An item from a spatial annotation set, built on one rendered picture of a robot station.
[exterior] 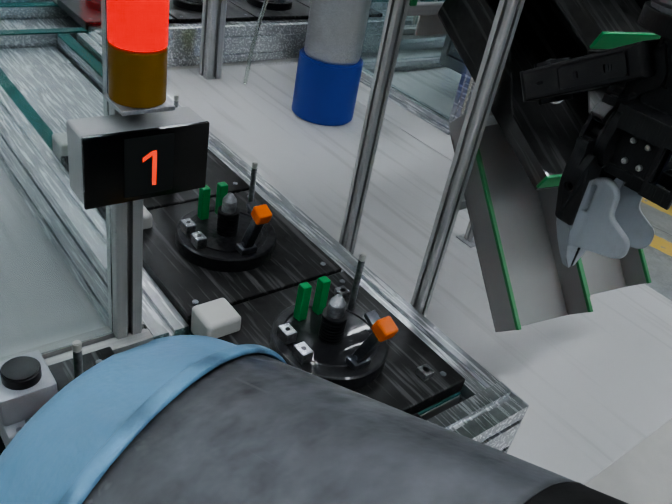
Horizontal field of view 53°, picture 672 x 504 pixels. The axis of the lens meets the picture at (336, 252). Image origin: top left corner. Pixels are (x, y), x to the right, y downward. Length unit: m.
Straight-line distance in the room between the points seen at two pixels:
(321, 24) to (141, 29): 1.03
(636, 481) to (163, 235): 0.71
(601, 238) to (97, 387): 0.44
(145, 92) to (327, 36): 1.02
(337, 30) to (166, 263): 0.84
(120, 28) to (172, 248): 0.42
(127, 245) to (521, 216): 0.51
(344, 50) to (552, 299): 0.87
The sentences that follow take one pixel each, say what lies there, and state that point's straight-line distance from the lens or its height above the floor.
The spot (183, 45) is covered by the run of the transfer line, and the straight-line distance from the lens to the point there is 1.89.
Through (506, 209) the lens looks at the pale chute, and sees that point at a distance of 0.93.
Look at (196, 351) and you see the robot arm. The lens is 0.18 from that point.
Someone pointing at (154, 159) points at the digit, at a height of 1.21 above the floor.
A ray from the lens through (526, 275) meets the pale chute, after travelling 0.93.
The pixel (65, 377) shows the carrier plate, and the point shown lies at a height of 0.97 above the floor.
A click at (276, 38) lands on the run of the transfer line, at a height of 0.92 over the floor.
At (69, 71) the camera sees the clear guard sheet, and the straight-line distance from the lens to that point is 0.65.
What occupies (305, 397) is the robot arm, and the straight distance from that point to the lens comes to 0.16.
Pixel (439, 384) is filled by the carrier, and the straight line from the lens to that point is 0.81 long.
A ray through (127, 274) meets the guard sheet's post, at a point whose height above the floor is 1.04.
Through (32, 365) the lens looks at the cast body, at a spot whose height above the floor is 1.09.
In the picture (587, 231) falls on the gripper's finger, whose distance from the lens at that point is 0.56.
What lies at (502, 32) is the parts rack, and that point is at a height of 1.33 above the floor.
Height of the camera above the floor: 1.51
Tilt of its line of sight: 33 degrees down
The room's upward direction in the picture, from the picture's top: 12 degrees clockwise
